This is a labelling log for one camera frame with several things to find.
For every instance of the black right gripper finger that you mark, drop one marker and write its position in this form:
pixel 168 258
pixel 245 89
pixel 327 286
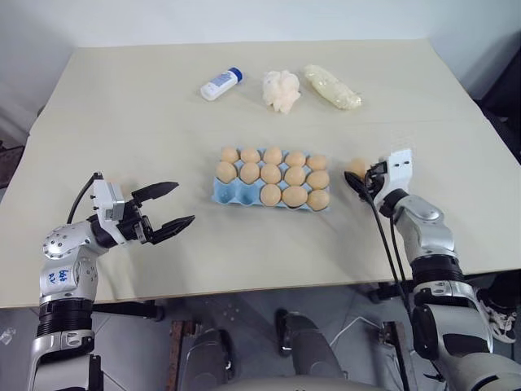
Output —
pixel 358 184

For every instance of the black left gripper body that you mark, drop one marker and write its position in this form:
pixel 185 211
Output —
pixel 133 224

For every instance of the black and white sneaker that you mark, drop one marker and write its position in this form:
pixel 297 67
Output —
pixel 498 315

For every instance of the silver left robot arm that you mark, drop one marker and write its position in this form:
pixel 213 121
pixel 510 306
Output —
pixel 61 260

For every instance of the black table foot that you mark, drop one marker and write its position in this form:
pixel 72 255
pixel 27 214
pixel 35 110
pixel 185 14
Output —
pixel 384 292
pixel 134 311

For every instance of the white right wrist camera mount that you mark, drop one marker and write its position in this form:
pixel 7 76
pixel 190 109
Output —
pixel 398 167

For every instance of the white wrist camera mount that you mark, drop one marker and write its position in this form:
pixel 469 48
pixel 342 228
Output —
pixel 398 167
pixel 108 201

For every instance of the rusty brown metal post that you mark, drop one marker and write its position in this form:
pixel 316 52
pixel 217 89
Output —
pixel 181 346

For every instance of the grey rounded robot leg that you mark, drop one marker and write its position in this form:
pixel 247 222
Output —
pixel 309 350
pixel 211 356

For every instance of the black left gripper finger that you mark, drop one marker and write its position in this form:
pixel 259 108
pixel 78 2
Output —
pixel 175 226
pixel 156 188

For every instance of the clear bag of yellowish contents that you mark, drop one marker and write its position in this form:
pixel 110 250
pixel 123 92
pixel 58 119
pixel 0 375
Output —
pixel 331 87

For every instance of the white bottle with blue cap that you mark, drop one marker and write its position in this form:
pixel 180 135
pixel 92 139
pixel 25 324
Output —
pixel 220 84

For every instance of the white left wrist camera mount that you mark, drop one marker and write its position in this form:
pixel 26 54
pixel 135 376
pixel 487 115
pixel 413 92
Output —
pixel 108 201

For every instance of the dark chair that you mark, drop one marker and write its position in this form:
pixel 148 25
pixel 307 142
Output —
pixel 502 102

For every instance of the light blue egg carton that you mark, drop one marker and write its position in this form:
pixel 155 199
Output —
pixel 228 192

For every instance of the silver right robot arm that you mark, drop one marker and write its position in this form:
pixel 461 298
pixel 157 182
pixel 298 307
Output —
pixel 431 244

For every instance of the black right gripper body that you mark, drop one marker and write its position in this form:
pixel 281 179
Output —
pixel 375 177

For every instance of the tan egg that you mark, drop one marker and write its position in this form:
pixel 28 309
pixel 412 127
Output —
pixel 318 179
pixel 250 155
pixel 316 162
pixel 295 159
pixel 294 196
pixel 270 194
pixel 226 171
pixel 295 175
pixel 272 155
pixel 249 172
pixel 318 200
pixel 270 173
pixel 229 155
pixel 357 166

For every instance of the crumpled white plastic bag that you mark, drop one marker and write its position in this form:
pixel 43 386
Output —
pixel 281 91

